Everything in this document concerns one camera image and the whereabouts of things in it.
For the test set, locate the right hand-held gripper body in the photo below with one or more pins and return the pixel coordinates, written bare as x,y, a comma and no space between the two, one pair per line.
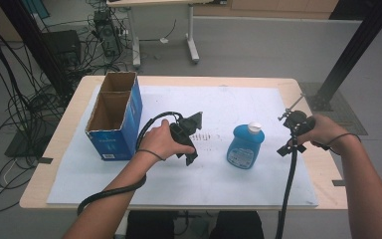
296,121

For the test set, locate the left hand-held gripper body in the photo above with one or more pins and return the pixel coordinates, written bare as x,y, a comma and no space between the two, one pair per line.
184,131

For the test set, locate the blue bottle with white cap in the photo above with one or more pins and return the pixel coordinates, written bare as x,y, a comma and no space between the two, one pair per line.
243,149

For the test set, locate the blue cardboard box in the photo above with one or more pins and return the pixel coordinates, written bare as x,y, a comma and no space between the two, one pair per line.
126,132

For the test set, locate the person's left hand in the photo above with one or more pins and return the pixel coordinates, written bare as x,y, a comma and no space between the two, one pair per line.
159,141

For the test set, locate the person's right hand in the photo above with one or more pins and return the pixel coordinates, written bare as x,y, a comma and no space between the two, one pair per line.
326,132

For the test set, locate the black wrist band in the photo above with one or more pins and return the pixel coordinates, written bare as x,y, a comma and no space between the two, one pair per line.
343,135
152,152

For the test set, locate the white table mat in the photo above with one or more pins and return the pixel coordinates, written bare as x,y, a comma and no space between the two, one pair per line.
212,186

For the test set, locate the wooden base board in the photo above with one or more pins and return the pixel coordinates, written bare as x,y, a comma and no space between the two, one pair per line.
344,113

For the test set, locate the black tape piece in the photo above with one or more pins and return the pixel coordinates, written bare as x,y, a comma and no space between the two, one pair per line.
45,160
338,182

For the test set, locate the black metal stand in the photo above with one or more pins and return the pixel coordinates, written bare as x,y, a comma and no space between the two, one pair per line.
354,46
30,36

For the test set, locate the desk with white legs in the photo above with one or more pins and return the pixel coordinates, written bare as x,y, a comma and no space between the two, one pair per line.
136,33

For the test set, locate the black computer tower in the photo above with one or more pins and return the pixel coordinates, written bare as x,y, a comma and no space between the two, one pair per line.
107,33

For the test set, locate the black case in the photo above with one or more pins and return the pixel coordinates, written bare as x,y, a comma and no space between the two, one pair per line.
63,46

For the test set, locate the teal panel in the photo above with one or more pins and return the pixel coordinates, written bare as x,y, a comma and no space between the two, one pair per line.
36,8

